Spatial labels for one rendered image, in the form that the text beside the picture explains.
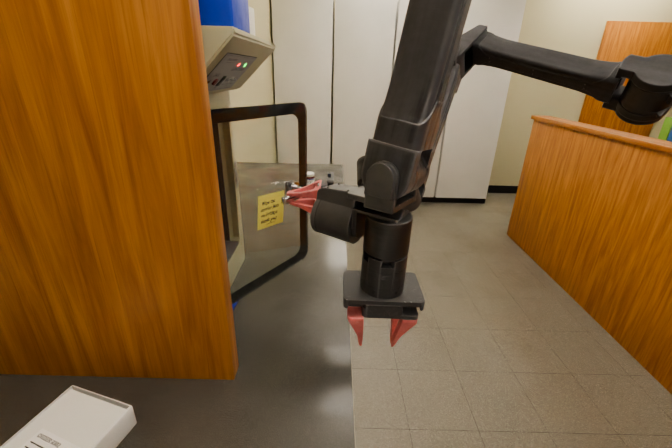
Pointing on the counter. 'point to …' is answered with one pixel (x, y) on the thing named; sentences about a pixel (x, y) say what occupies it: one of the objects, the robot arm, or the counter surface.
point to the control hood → (213, 36)
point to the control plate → (229, 70)
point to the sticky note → (270, 209)
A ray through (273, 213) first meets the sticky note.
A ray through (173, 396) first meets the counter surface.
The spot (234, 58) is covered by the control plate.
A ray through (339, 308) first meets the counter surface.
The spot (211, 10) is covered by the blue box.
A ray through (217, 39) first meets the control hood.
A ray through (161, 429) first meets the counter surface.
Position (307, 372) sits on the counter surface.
